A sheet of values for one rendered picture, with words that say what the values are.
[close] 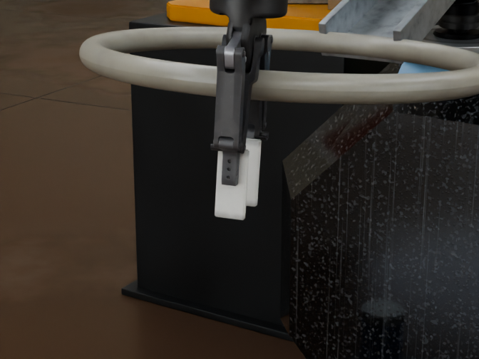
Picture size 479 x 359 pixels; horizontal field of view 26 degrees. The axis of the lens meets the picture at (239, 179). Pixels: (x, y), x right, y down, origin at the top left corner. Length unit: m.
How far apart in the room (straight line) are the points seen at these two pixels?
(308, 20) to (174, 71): 1.39
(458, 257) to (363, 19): 0.46
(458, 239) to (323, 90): 0.80
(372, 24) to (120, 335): 1.32
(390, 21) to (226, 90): 0.62
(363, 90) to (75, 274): 2.04
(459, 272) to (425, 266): 0.06
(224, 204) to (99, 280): 1.93
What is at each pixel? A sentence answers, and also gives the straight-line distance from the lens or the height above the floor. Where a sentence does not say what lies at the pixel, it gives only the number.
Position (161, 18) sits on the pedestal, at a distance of 2.65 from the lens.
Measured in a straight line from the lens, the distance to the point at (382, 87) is 1.02.
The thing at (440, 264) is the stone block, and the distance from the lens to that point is 1.79.
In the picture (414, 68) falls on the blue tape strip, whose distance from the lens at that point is 1.79.
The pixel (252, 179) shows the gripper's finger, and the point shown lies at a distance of 1.06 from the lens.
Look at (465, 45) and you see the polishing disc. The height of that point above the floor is 0.85.
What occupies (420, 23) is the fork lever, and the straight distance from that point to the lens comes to 1.48.
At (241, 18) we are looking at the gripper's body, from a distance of 0.97.
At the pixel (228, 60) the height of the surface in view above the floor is 0.98.
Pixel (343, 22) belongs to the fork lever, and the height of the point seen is 0.92.
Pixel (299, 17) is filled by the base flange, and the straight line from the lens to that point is 2.42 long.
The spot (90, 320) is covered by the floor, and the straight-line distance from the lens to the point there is 2.70.
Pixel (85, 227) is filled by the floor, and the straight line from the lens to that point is 3.32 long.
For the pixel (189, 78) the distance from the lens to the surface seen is 1.02.
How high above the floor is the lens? 1.17
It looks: 18 degrees down
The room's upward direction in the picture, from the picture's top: straight up
